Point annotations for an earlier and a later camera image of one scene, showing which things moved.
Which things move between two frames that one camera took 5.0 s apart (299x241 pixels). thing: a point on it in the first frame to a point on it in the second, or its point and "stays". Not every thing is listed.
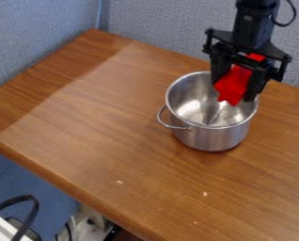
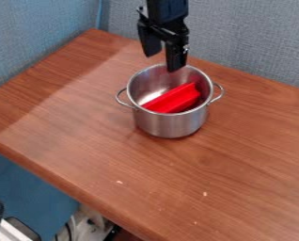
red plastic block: (232, 87) to (175, 99)
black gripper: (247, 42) to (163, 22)
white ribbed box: (3, 229) stays
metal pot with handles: (205, 123) to (152, 81)
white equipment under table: (85, 226) stays
